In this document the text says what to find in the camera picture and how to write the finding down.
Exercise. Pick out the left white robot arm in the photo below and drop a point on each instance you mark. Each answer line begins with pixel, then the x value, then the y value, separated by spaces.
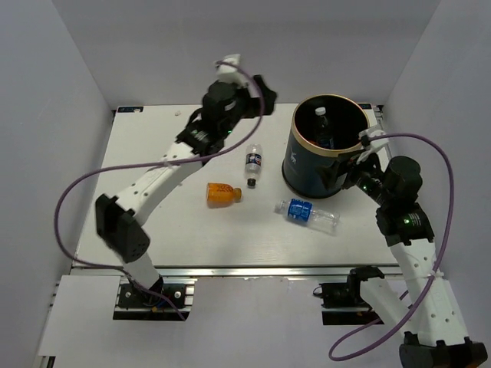
pixel 120 218

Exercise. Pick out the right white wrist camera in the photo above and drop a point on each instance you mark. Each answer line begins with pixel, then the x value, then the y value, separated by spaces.
pixel 373 140

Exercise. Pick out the orange juice bottle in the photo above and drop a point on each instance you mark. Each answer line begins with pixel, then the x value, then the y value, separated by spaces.
pixel 222 195

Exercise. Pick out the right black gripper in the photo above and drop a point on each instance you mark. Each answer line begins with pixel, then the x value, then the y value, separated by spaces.
pixel 330 173

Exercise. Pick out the aluminium right side rail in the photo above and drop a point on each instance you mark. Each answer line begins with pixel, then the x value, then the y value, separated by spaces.
pixel 378 112

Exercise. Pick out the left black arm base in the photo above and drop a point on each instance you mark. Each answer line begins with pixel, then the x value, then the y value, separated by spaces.
pixel 171 300

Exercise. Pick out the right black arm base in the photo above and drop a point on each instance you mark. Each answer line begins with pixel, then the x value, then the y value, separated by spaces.
pixel 339 308

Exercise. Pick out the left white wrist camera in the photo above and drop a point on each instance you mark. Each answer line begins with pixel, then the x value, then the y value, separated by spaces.
pixel 226 71

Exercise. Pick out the aluminium front rail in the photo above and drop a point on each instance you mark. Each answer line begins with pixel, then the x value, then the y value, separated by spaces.
pixel 246 272

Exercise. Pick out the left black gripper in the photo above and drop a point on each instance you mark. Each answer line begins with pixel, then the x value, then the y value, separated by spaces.
pixel 268 96

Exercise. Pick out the dark blue round bin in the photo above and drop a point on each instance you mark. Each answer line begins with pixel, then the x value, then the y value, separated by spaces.
pixel 303 156

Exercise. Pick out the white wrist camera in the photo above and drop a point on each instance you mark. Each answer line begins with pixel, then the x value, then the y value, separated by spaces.
pixel 373 140
pixel 226 71

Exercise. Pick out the small clear bottle black cap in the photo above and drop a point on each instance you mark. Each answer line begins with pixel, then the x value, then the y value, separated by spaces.
pixel 253 164

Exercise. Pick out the black corner sticker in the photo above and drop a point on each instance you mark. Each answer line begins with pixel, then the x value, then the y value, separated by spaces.
pixel 136 109

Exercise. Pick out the clear bottle blue label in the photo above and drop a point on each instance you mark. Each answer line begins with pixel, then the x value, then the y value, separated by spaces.
pixel 324 130
pixel 306 214

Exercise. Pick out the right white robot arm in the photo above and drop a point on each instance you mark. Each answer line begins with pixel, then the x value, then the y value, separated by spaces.
pixel 432 327

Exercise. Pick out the aluminium rail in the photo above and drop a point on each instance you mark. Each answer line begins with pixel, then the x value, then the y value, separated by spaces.
pixel 246 272
pixel 378 112

